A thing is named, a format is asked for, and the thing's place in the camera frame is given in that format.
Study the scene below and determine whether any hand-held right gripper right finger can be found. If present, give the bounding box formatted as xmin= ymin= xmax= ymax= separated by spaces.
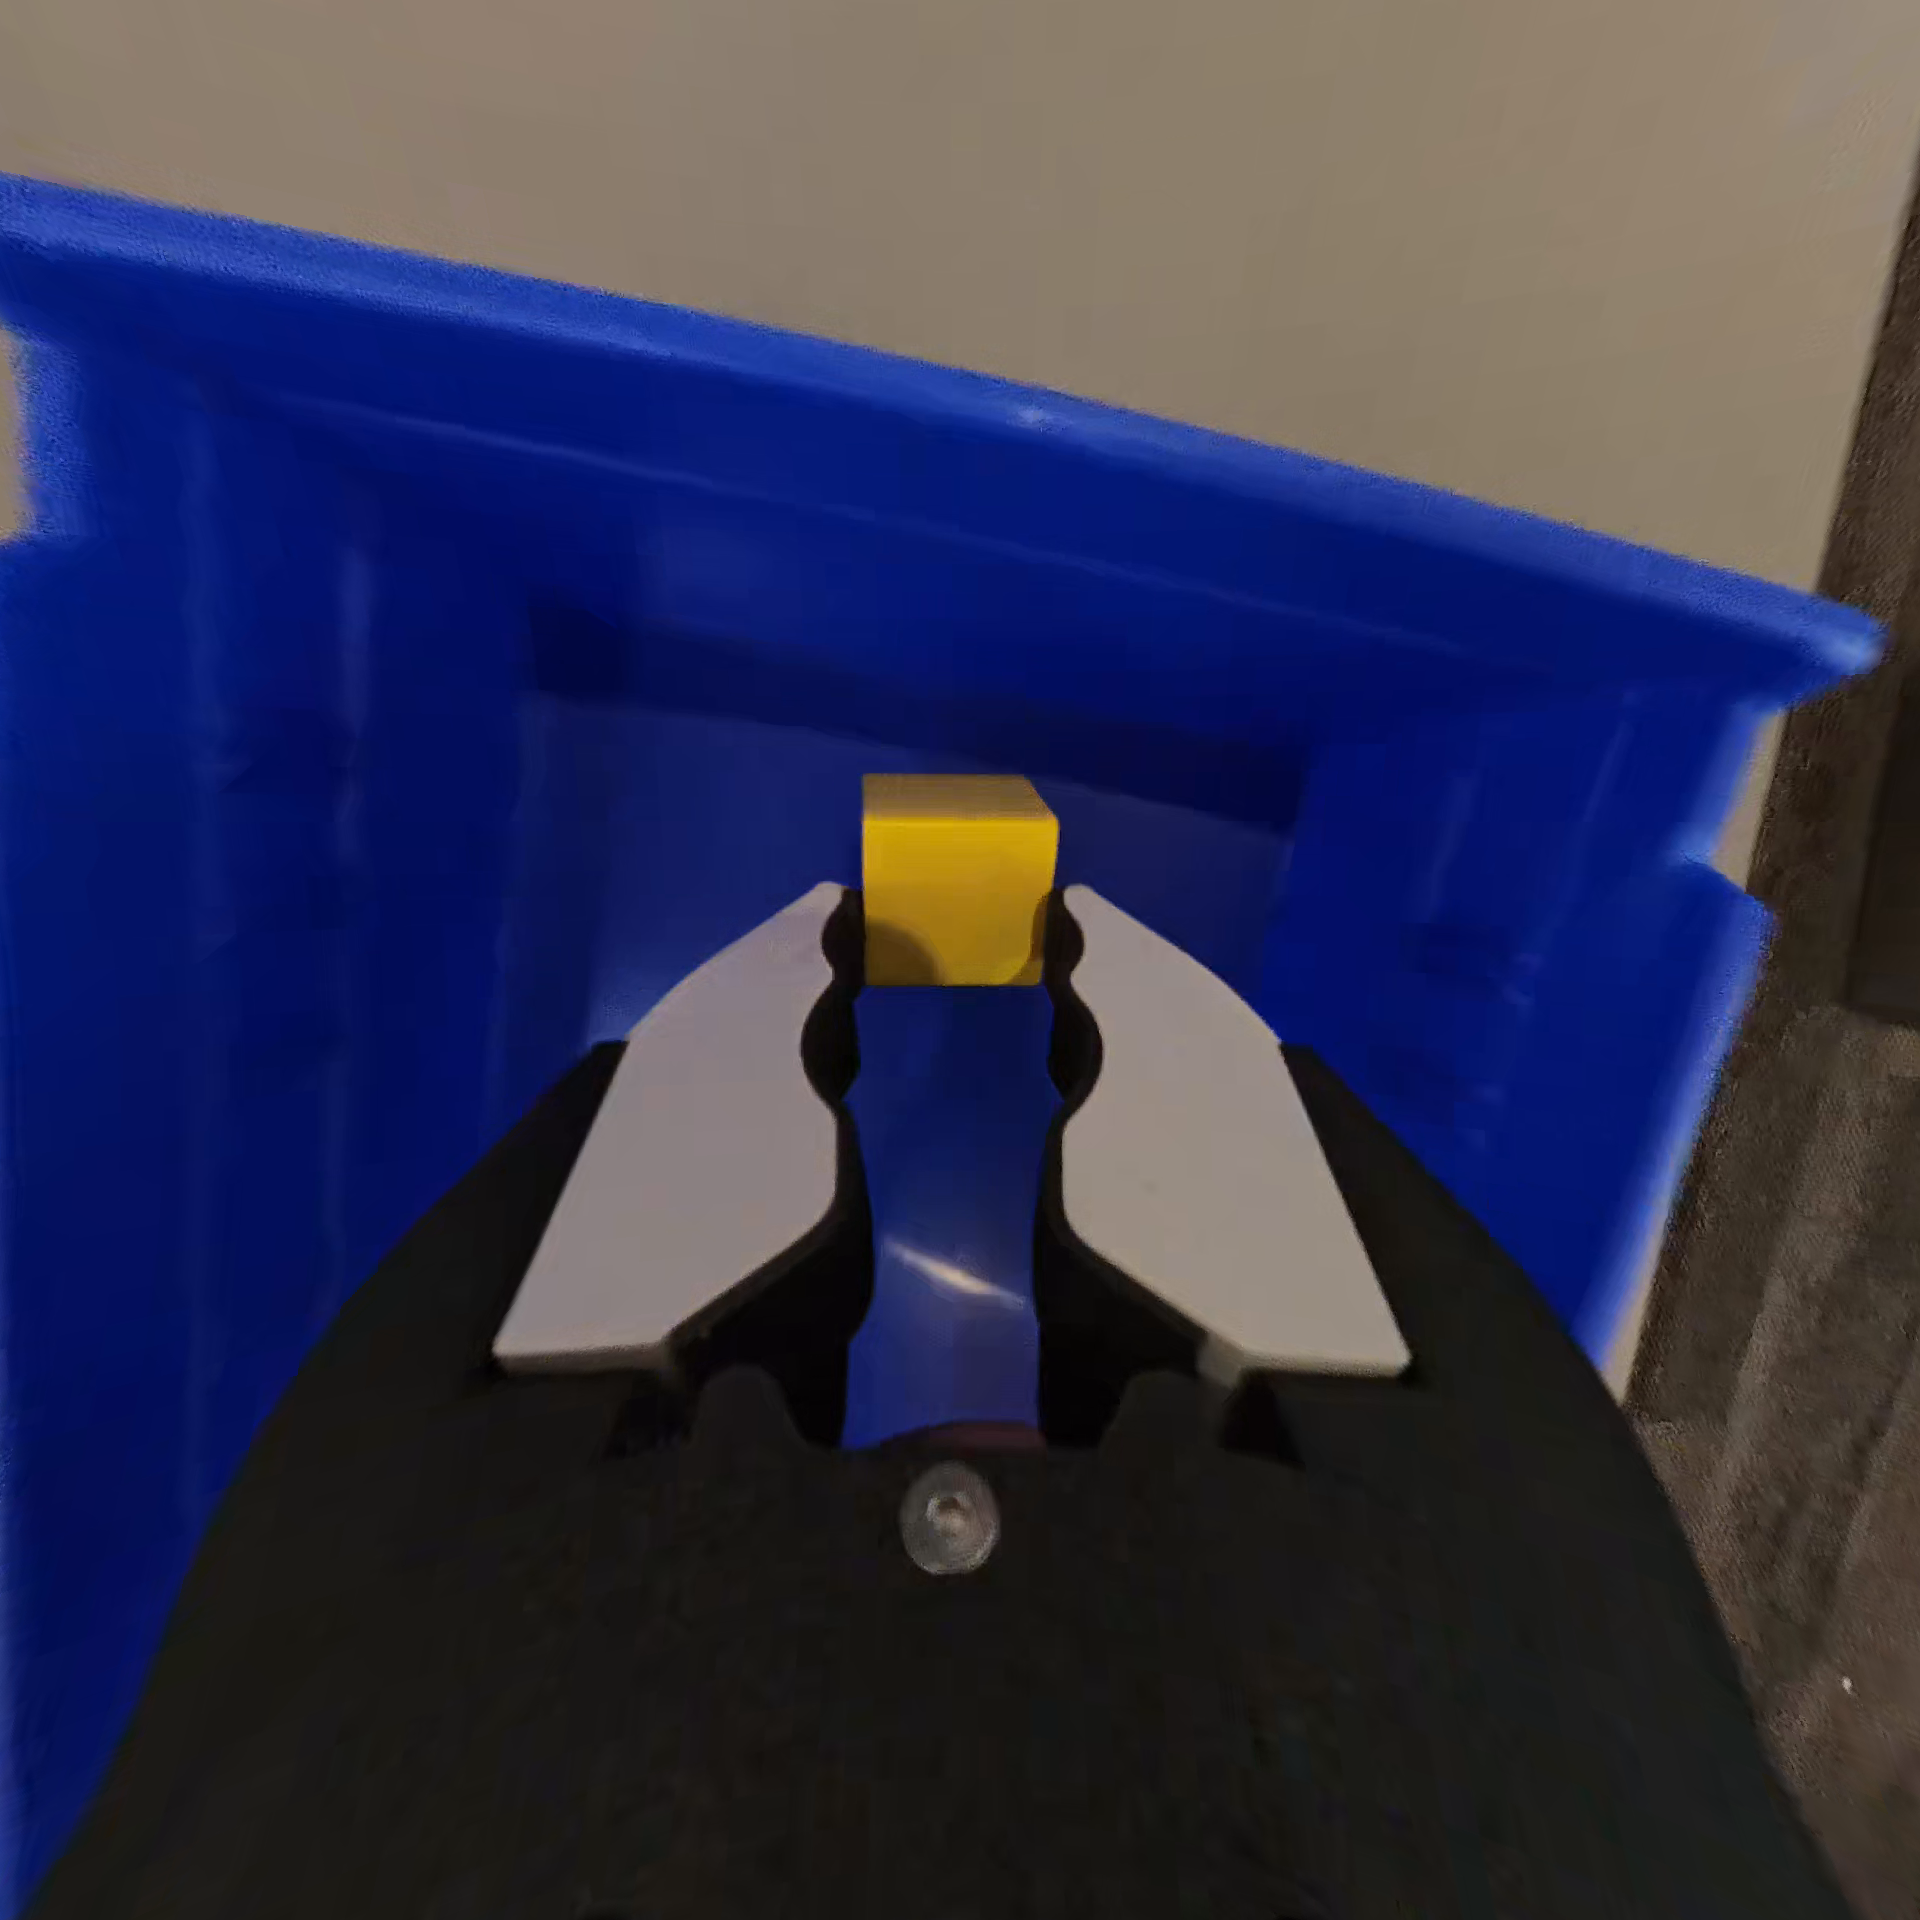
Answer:
xmin=1035 ymin=885 xmax=1412 ymax=1387

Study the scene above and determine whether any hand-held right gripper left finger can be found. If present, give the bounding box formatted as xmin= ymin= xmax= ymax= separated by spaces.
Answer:
xmin=491 ymin=885 xmax=876 ymax=1387

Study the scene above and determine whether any yellow wooden block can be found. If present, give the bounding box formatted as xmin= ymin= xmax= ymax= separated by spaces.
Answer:
xmin=862 ymin=774 xmax=1070 ymax=992

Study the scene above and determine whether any blue plastic bin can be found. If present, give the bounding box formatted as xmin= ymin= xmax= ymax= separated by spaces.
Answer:
xmin=0 ymin=172 xmax=1885 ymax=1877

